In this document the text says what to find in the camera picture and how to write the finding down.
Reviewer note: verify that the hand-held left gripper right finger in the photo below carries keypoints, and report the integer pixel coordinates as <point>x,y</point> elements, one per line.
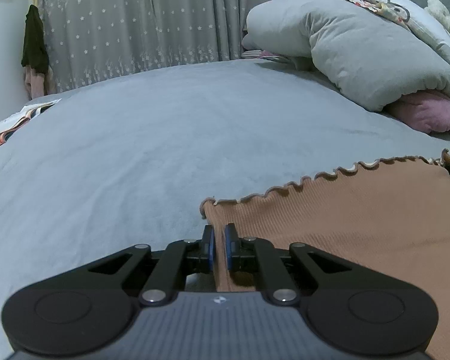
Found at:
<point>230,249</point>

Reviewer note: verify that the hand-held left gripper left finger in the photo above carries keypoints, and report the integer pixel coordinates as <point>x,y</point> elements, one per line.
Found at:
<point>209,249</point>

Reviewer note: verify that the brown ribbed ruffled garment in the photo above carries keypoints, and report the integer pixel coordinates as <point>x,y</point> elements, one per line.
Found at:
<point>341,225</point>

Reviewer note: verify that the pink pillow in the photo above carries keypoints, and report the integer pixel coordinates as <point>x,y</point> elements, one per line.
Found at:
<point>429,114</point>

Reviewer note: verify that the white pillow with grey flowers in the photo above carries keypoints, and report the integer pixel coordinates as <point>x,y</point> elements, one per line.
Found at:
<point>431,26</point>

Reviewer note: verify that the white plush toy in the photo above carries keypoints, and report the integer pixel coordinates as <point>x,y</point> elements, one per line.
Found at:
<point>446,18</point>

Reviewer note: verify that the grey quilt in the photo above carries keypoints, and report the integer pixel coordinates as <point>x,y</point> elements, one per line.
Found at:
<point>352,52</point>

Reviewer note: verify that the floral ruffled cloth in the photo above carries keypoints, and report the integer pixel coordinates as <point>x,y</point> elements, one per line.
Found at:
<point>375,3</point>

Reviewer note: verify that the striped cloth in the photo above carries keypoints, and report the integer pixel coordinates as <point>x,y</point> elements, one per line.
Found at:
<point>270,55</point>

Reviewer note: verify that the open book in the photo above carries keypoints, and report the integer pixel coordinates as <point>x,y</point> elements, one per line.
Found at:
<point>18,120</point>

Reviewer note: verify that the grey star-patterned curtain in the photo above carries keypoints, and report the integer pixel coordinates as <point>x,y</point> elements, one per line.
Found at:
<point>142,22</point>

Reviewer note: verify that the pink hanging garment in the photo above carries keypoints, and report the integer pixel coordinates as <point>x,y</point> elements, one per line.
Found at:
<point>35,82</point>

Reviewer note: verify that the dark green hanging garment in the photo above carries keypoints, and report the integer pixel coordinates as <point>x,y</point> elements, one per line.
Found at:
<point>34,41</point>

